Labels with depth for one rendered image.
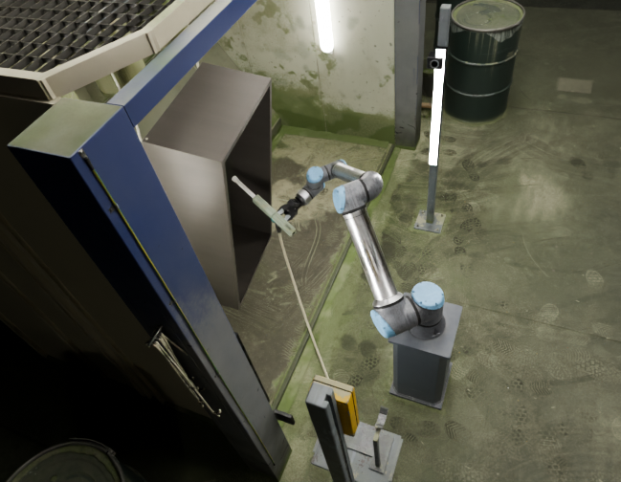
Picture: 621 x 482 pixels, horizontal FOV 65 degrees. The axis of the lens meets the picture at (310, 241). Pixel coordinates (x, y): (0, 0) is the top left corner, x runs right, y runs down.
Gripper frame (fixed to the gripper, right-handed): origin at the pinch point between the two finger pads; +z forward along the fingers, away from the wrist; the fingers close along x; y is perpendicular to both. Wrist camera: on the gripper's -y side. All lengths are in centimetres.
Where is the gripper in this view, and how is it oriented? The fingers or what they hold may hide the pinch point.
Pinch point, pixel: (277, 221)
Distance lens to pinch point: 279.3
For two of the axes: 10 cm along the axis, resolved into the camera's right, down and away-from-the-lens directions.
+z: -6.8, 6.8, -2.7
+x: -7.3, -6.6, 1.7
